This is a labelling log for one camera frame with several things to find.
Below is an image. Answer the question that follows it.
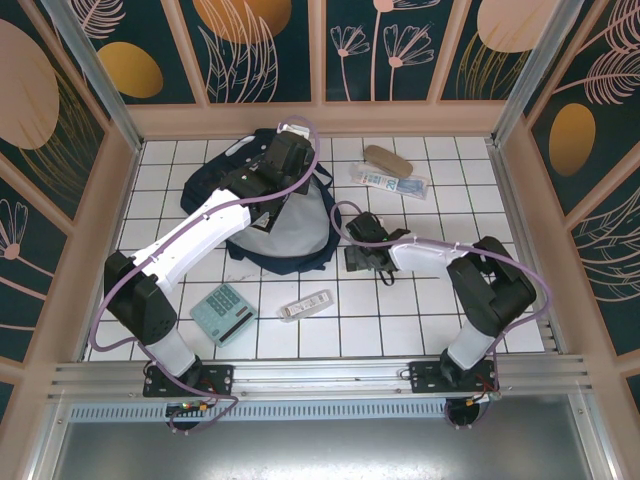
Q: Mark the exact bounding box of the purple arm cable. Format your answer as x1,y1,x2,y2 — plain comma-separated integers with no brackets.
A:
89,114,321,434
330,201,551,431

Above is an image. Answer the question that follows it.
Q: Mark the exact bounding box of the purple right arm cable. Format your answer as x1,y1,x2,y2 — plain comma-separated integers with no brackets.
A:
330,201,551,431

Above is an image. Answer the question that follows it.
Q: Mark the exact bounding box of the clear pen pack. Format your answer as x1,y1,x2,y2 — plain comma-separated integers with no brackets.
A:
349,160,431,201

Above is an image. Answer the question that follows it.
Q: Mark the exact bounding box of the aluminium frame post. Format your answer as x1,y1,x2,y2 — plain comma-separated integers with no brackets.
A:
39,0,146,154
489,0,586,149

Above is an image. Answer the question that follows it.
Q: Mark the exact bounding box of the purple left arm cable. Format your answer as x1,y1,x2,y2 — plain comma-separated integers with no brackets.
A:
89,114,321,434

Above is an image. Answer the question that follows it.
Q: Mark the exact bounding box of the navy blue backpack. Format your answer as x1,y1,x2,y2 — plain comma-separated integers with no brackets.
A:
180,128,337,275

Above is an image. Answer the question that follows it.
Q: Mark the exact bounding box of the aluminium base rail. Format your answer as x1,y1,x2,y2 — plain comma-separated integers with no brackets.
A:
47,354,594,401

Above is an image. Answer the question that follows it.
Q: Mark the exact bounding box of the slotted grey cable tray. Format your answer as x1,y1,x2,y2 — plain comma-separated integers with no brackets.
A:
67,403,451,424

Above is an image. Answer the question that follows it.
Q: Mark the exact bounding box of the aluminium side rail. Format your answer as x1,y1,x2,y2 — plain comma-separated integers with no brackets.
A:
487,139,569,354

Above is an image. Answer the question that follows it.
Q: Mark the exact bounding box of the tan pencil case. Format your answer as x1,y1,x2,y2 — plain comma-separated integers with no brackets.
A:
363,144,414,177

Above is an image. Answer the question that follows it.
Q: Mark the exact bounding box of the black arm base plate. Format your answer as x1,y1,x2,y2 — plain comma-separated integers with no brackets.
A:
407,360,501,396
143,363,236,399

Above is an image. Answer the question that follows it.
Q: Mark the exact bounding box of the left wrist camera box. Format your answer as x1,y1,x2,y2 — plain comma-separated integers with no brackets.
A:
277,123,311,142

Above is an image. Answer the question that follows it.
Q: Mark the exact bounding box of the teal calculator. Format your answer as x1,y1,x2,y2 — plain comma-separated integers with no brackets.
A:
189,283,259,347

